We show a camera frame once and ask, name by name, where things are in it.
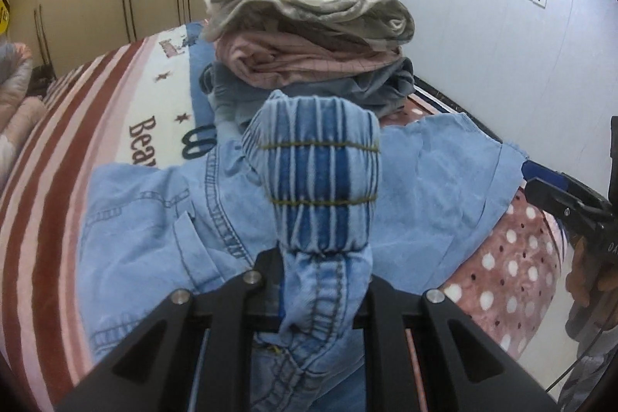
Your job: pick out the yellow sign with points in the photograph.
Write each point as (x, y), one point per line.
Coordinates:
(4, 14)

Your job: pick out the pink quilt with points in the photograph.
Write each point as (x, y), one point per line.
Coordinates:
(19, 103)

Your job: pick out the folded grey blue garment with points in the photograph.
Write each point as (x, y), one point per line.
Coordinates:
(367, 86)

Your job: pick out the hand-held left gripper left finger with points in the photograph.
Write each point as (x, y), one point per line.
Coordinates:
(263, 279)

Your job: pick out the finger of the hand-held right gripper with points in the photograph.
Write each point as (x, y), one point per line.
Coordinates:
(543, 170)
(548, 199)

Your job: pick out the folded beige grey garment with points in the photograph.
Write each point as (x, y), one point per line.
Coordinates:
(318, 14)

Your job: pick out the blue denim pants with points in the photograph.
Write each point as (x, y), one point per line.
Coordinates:
(314, 180)

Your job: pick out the folded pink checked garment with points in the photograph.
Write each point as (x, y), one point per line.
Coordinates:
(299, 57)

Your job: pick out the pink polka dot blanket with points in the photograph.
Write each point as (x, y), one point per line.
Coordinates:
(512, 257)

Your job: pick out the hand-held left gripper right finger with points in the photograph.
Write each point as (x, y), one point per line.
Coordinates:
(386, 296)

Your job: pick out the striped printed blanket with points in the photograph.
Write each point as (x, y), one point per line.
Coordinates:
(87, 112)

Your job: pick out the person's grey patterned clothing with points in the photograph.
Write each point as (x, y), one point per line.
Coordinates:
(582, 344)

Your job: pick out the person's right hand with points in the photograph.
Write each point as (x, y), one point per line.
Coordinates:
(586, 277)

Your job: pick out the dark bed frame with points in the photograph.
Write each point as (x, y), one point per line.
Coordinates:
(454, 103)

